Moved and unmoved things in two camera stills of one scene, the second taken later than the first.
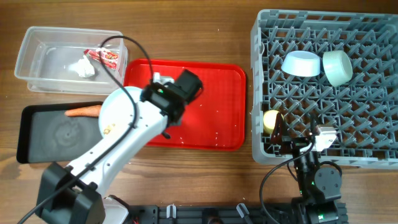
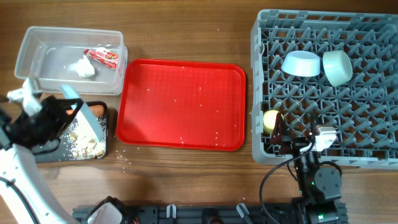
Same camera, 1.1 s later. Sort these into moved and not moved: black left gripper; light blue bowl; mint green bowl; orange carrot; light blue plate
Moved: black left gripper; light blue plate
Not moved: mint green bowl; light blue bowl; orange carrot
